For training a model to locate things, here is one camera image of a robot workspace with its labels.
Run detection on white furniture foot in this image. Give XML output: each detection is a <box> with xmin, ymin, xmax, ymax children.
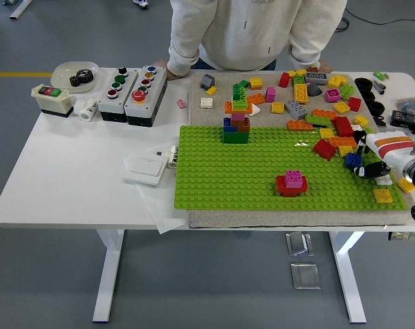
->
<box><xmin>8</xmin><ymin>0</ymin><xmax>33</xmax><ymax>21</ymax></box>

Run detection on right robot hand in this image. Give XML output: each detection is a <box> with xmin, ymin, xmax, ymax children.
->
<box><xmin>352</xmin><ymin>129</ymin><xmax>415</xmax><ymax>179</ymax></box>

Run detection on grey-brown mat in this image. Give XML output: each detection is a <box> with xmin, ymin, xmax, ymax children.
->
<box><xmin>187</xmin><ymin>73</ymin><xmax>415</xmax><ymax>230</ymax></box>

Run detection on metal floor socket cover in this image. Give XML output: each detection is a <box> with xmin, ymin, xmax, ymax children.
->
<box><xmin>285</xmin><ymin>232</ymin><xmax>314</xmax><ymax>257</ymax></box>
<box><xmin>290</xmin><ymin>262</ymin><xmax>322</xmax><ymax>291</ymax></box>

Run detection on black metal gears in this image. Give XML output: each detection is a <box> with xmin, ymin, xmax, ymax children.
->
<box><xmin>69</xmin><ymin>68</ymin><xmax>95</xmax><ymax>88</ymax></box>

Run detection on three-button control box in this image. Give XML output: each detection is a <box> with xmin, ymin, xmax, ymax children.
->
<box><xmin>97</xmin><ymin>66</ymin><xmax>139</xmax><ymax>123</ymax></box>

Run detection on small white printed fitting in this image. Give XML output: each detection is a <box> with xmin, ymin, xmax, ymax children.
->
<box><xmin>166</xmin><ymin>145</ymin><xmax>180</xmax><ymax>169</ymax></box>

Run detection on black floor cable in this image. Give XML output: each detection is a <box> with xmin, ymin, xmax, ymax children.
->
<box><xmin>335</xmin><ymin>7</ymin><xmax>415</xmax><ymax>32</ymax></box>

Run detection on white wall switch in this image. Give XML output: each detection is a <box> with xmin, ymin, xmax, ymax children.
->
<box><xmin>124</xmin><ymin>156</ymin><xmax>167</xmax><ymax>187</ymax></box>

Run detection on green studded baseplate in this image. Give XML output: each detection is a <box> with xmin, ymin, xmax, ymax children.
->
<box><xmin>174</xmin><ymin>125</ymin><xmax>409</xmax><ymax>212</ymax></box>

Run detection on control box with emergency stop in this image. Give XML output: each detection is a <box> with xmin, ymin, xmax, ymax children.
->
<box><xmin>124</xmin><ymin>64</ymin><xmax>169</xmax><ymax>127</ymax></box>

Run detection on white bowl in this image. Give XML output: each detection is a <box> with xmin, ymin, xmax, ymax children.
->
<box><xmin>51</xmin><ymin>60</ymin><xmax>100</xmax><ymax>94</ymax></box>

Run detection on person's right hand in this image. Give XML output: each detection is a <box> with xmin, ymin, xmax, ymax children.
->
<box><xmin>154</xmin><ymin>59</ymin><xmax>190</xmax><ymax>82</ymax></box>

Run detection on grey two-by-four brick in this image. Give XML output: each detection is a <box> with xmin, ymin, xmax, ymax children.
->
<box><xmin>284</xmin><ymin>98</ymin><xmax>309</xmax><ymax>121</ymax></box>

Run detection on long yellow brick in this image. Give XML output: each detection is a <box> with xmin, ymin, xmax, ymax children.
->
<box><xmin>294</xmin><ymin>83</ymin><xmax>310</xmax><ymax>105</ymax></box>

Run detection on desk control panel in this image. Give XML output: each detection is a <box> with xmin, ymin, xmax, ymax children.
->
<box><xmin>388</xmin><ymin>232</ymin><xmax>415</xmax><ymax>243</ymax></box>

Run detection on white table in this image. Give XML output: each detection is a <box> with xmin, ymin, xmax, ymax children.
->
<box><xmin>0</xmin><ymin>67</ymin><xmax>415</xmax><ymax>325</ymax></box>

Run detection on metal hand tool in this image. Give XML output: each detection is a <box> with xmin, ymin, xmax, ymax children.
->
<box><xmin>370</xmin><ymin>78</ymin><xmax>387</xmax><ymax>96</ymax></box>

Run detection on beige red-green switch box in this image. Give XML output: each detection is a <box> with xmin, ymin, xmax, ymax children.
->
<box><xmin>31</xmin><ymin>84</ymin><xmax>74</xmax><ymax>119</ymax></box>

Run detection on long green brick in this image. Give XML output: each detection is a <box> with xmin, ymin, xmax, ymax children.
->
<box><xmin>305</xmin><ymin>114</ymin><xmax>333</xmax><ymax>128</ymax></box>

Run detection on bagged blue cable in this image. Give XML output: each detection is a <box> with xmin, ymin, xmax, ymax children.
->
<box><xmin>394</xmin><ymin>97</ymin><xmax>415</xmax><ymax>116</ymax></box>

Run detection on grey brick with rings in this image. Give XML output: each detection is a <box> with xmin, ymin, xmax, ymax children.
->
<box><xmin>305</xmin><ymin>72</ymin><xmax>329</xmax><ymax>86</ymax></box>

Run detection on multicoloured brick tower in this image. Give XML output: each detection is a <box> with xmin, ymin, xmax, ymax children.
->
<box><xmin>222</xmin><ymin>84</ymin><xmax>254</xmax><ymax>145</ymax></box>

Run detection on white table leg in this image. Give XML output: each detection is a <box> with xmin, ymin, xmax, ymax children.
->
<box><xmin>92</xmin><ymin>229</ymin><xmax>126</xmax><ymax>324</ymax></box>
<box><xmin>329</xmin><ymin>232</ymin><xmax>368</xmax><ymax>325</ymax></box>

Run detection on magenta two-by-two brick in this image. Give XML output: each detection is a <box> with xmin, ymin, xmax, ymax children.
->
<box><xmin>284</xmin><ymin>170</ymin><xmax>305</xmax><ymax>188</ymax></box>

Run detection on red two-by-four brick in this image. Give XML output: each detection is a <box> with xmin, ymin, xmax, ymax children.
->
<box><xmin>274</xmin><ymin>175</ymin><xmax>309</xmax><ymax>198</ymax></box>
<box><xmin>332</xmin><ymin>116</ymin><xmax>355</xmax><ymax>138</ymax></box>

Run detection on black electronic module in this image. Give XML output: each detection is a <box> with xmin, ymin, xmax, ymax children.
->
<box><xmin>390</xmin><ymin>109</ymin><xmax>415</xmax><ymax>135</ymax></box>

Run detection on translucent white sheet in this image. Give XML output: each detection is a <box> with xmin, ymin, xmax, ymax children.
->
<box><xmin>121</xmin><ymin>147</ymin><xmax>190</xmax><ymax>236</ymax></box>

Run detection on blue two-by-two brick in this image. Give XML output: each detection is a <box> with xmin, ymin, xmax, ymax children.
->
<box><xmin>344</xmin><ymin>152</ymin><xmax>364</xmax><ymax>169</ymax></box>

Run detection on white pipe tee fitting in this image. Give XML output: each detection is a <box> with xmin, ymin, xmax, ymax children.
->
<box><xmin>73</xmin><ymin>98</ymin><xmax>99</xmax><ymax>122</ymax></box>

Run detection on person's left hand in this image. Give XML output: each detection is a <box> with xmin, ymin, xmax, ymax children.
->
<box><xmin>311</xmin><ymin>60</ymin><xmax>333</xmax><ymax>73</ymax></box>

